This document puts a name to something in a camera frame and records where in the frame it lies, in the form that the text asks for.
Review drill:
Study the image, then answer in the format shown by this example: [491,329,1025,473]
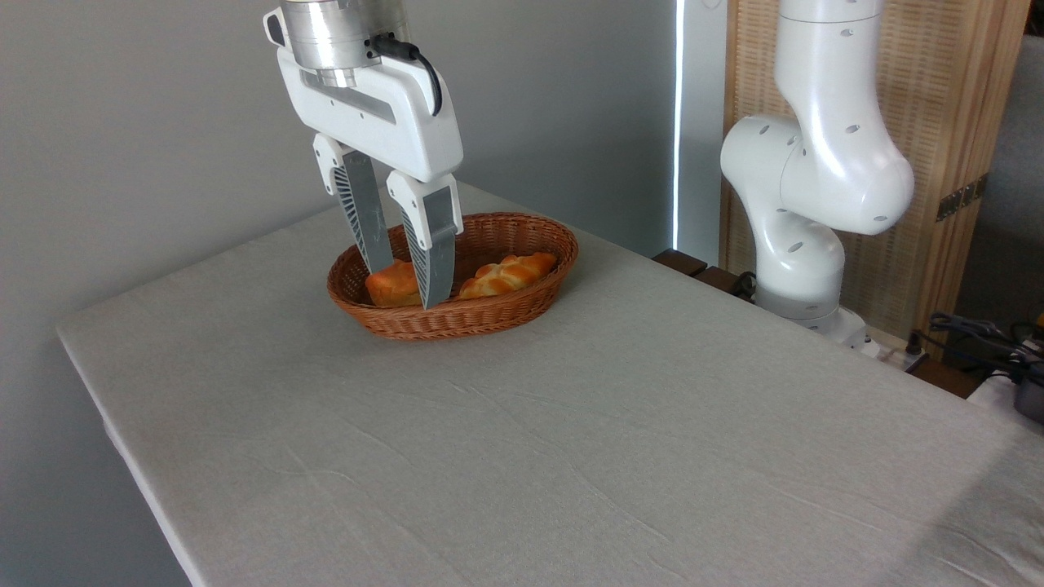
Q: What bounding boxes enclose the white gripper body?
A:
[277,47,464,184]

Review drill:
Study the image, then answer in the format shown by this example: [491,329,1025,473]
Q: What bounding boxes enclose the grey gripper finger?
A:
[386,170,464,311]
[313,133,395,276]

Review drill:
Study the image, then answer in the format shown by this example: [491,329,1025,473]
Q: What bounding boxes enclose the orange muffin bread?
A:
[365,259,423,308]

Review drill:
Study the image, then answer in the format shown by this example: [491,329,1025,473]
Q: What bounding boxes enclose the braided golden bread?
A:
[458,252,559,300]

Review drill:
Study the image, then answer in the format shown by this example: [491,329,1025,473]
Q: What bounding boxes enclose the brown wicker basket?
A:
[327,212,580,341]

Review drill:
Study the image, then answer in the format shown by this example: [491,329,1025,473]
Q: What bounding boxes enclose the grey tablecloth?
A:
[55,173,1044,587]

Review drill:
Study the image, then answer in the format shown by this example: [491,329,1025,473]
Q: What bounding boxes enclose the dark metal screen hinge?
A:
[936,174,988,223]

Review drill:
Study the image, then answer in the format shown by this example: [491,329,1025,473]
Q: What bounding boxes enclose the wooden folding screen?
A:
[719,0,1033,339]

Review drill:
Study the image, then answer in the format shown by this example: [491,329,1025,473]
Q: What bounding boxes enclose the dark grey device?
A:
[1014,377,1044,425]

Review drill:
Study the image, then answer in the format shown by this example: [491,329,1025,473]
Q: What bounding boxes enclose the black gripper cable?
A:
[367,34,444,117]

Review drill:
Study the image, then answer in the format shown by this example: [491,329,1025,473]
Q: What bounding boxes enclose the black cable bundle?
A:
[928,312,1044,384]

